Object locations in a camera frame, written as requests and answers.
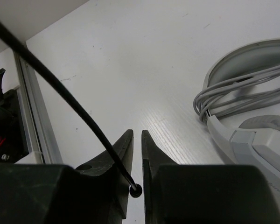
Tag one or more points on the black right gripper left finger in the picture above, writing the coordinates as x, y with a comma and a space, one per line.
93, 193

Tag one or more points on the aluminium side rail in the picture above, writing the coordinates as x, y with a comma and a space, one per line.
35, 116

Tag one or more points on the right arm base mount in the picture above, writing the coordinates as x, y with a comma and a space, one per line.
13, 146

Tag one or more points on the white grey headphones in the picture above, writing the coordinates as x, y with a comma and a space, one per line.
244, 80

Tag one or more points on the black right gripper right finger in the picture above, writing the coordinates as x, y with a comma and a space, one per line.
203, 194

